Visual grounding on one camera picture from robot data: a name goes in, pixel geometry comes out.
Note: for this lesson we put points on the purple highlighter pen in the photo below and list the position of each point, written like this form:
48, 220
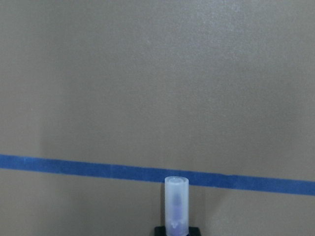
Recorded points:
176, 198

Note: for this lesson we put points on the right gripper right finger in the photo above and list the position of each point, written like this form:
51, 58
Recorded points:
194, 231

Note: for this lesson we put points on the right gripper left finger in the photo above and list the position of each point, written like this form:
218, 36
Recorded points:
160, 231

